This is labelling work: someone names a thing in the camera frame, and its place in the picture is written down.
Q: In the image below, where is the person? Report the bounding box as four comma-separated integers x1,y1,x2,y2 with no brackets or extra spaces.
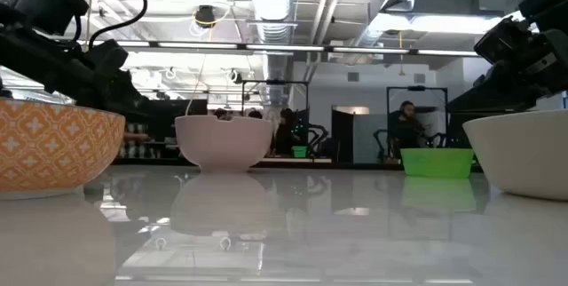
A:
389,100,428,163
272,107,299,156

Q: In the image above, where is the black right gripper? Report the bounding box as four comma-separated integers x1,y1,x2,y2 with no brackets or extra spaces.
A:
446,28,568,115

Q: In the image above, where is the large pink bowl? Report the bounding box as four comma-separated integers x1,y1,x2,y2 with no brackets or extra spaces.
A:
174,115,274,173

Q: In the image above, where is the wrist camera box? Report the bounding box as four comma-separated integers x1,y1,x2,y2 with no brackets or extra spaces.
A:
472,16,540,66
85,38,130,76

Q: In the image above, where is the green plastic bowl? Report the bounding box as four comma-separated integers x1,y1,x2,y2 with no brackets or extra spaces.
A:
399,147,475,179

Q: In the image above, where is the black ceiling dome fixture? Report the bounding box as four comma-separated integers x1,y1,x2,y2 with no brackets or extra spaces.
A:
193,4,217,28

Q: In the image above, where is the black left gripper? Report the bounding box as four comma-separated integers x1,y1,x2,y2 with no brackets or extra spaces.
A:
0,26,151,113

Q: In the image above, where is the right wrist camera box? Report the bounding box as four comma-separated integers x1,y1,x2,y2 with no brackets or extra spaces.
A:
472,16,540,66

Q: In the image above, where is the white bowl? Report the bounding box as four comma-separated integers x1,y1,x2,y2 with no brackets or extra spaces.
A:
461,108,568,202

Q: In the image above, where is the dark storage shelf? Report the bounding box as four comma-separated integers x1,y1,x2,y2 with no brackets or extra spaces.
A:
110,98,209,166

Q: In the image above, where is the ceiling light strip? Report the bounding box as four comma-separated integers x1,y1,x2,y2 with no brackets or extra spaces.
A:
115,40,481,58

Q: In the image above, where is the black door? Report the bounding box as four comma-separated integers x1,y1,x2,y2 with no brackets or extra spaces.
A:
331,108,355,164

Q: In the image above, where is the black metal frame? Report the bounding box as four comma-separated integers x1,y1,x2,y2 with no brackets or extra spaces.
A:
385,84,450,159
241,79,311,158

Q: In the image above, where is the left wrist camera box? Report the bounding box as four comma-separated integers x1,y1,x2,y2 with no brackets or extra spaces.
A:
85,38,130,76

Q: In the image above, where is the orange patterned bowl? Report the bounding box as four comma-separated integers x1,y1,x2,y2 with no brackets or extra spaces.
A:
0,97,127,201

